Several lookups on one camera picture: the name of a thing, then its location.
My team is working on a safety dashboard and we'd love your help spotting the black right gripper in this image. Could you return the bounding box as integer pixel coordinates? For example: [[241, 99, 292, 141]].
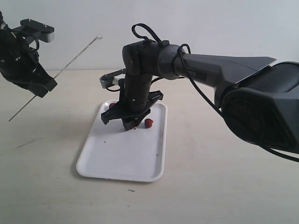
[[101, 74, 164, 131]]

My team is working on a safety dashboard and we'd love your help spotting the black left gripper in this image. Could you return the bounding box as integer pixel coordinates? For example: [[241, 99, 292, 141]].
[[0, 15, 57, 98]]

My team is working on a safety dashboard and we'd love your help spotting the thin wooden skewer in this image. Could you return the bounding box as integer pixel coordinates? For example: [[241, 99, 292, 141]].
[[8, 34, 103, 122]]

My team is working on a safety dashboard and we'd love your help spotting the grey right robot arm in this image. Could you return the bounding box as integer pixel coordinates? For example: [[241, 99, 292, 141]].
[[101, 41, 299, 154]]

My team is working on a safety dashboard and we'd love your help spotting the white rectangular plastic tray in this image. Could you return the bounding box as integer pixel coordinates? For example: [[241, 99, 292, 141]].
[[76, 100, 168, 182]]

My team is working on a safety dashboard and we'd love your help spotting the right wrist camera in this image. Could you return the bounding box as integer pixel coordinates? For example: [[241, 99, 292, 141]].
[[100, 69, 126, 89]]

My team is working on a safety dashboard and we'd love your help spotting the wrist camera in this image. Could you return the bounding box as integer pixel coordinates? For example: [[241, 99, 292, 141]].
[[13, 19, 55, 43], [100, 69, 126, 89]]

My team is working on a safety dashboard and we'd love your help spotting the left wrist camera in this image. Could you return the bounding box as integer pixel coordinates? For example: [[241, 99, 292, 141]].
[[13, 19, 55, 43]]

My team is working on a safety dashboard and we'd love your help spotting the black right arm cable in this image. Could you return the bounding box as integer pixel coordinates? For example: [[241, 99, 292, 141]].
[[106, 23, 299, 161]]

